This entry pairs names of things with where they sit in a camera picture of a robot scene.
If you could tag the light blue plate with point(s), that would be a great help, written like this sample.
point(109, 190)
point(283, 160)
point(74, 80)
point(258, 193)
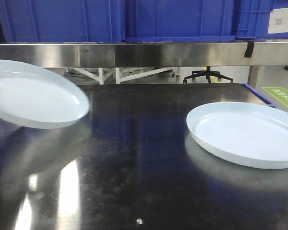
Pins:
point(35, 97)
point(246, 134)

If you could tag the black office chair base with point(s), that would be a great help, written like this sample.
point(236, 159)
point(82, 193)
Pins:
point(208, 73)

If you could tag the blue plastic bin middle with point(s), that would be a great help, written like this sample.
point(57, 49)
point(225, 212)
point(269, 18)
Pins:
point(178, 20)

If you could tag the blue plastic bin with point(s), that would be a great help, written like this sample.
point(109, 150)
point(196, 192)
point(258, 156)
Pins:
point(40, 21)
point(251, 18)
point(178, 20)

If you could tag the blue plastic edge strip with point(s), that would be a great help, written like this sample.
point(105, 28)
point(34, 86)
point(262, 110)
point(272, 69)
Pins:
point(259, 95)

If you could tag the black tape strip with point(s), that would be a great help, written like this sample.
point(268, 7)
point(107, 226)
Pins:
point(249, 49)

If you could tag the blue plastic bin right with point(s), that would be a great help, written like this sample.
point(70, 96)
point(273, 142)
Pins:
point(251, 18)

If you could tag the green floor sign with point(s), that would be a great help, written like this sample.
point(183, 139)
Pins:
point(280, 93)

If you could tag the blue plastic bin left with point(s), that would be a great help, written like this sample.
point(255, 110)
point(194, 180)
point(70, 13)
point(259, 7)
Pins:
point(40, 21)

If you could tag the white paper label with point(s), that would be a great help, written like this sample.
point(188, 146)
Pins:
point(278, 21)

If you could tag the white table frame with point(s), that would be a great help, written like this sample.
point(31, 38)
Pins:
point(120, 75)

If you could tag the steel right shelf post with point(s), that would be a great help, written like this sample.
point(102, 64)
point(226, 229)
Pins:
point(253, 75)

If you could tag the stainless steel shelf rail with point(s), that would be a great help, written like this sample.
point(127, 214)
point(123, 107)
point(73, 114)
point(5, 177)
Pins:
point(123, 55)

